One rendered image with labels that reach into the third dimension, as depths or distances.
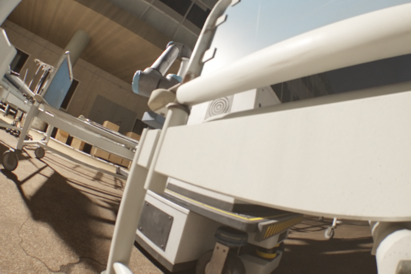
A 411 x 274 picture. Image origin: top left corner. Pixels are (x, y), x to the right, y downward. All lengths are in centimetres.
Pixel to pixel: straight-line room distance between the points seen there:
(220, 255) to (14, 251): 62
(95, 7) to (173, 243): 519
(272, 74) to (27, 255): 69
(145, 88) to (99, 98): 659
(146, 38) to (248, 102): 454
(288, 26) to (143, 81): 99
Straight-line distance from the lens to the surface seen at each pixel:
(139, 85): 112
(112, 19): 512
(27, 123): 128
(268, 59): 15
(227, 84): 18
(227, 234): 57
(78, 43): 606
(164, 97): 30
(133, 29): 507
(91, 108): 760
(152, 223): 73
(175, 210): 64
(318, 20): 19
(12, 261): 61
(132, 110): 784
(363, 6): 19
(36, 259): 64
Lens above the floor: 40
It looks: 19 degrees up
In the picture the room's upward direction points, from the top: 16 degrees clockwise
